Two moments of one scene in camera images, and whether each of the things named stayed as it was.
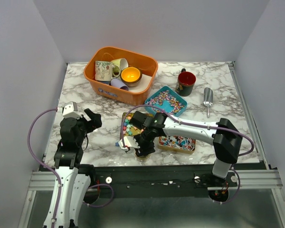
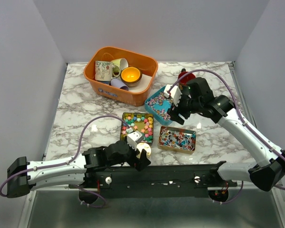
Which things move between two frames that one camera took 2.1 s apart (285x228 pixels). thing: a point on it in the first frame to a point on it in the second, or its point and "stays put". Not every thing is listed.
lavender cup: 118,83 stays put
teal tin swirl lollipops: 168,99 stays put
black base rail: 159,180 stays put
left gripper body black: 86,126 to 131,159
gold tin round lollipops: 178,143 stays put
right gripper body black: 145,141 to 186,106
